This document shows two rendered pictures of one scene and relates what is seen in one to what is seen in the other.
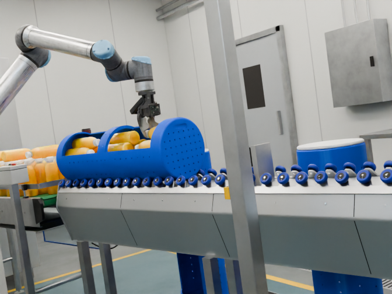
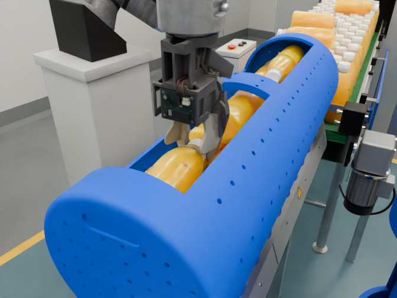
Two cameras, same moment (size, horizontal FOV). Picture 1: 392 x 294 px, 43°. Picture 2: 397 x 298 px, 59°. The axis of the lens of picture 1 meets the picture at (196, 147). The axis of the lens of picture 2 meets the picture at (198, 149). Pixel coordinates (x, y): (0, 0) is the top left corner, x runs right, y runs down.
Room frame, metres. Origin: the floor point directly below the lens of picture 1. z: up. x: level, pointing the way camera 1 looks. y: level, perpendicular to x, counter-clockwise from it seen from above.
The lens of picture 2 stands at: (2.22, -0.26, 1.49)
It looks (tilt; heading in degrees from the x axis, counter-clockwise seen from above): 32 degrees down; 73
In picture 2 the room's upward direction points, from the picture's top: straight up
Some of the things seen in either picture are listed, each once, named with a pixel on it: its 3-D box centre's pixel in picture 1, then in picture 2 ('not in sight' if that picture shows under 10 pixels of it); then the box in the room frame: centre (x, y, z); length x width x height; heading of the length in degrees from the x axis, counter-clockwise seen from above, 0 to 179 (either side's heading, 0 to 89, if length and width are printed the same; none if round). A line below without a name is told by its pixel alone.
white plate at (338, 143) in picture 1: (329, 144); not in sight; (2.09, -0.57, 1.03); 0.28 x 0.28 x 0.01
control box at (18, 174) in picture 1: (11, 174); (236, 57); (2.79, 1.06, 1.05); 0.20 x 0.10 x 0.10; 46
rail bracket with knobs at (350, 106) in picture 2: not in sight; (351, 119); (3.03, 0.60, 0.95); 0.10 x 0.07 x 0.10; 136
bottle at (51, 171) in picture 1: (52, 177); not in sight; (2.87, 0.86, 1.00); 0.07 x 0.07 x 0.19
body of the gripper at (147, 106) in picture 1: (147, 104); (189, 75); (2.35, 0.20, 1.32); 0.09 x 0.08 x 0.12; 46
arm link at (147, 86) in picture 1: (145, 87); (194, 13); (2.36, 0.20, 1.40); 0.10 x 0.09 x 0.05; 136
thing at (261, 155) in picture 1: (261, 163); not in sight; (1.92, -0.24, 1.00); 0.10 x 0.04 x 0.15; 136
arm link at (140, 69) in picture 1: (142, 69); not in sight; (2.36, 0.20, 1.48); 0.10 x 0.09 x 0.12; 73
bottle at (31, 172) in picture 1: (30, 179); not in sight; (2.91, 1.00, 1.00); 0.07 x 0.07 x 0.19
